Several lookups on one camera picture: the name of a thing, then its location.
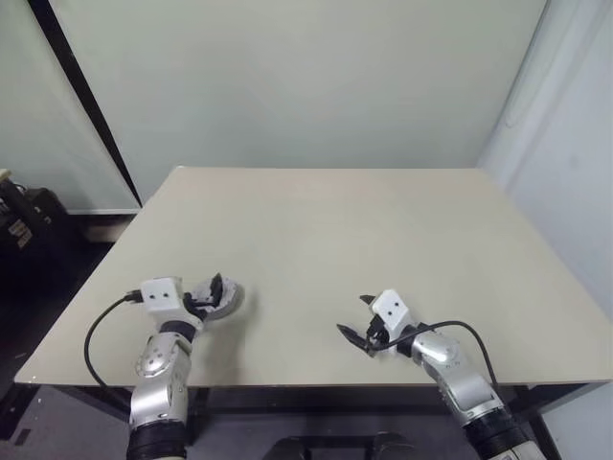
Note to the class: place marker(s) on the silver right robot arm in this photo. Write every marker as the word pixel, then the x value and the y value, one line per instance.
pixel 460 383

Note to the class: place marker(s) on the white wall corner conduit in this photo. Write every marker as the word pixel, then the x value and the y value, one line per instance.
pixel 512 110

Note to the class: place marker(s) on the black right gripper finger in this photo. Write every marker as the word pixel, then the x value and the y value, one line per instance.
pixel 354 339
pixel 369 299

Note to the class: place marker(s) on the black equipment case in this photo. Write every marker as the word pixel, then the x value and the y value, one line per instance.
pixel 43 220

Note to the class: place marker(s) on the black table frame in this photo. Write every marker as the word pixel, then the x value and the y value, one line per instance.
pixel 287 400

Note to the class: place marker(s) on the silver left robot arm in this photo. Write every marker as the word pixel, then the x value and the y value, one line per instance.
pixel 158 359

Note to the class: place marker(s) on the black diagonal wall strip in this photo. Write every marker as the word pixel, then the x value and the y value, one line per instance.
pixel 72 62

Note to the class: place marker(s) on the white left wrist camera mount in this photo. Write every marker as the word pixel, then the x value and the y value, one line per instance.
pixel 160 294

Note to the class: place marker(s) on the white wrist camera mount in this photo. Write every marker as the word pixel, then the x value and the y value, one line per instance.
pixel 160 294
pixel 390 306

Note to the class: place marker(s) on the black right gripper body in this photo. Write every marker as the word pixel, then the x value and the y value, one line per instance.
pixel 376 333

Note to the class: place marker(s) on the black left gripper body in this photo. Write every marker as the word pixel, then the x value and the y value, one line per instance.
pixel 196 303

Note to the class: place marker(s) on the grey round bowl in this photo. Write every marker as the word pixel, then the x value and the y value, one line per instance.
pixel 234 302

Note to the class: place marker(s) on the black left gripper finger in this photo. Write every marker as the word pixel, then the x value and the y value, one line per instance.
pixel 217 290

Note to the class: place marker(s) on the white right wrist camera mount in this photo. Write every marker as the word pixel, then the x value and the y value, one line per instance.
pixel 390 306

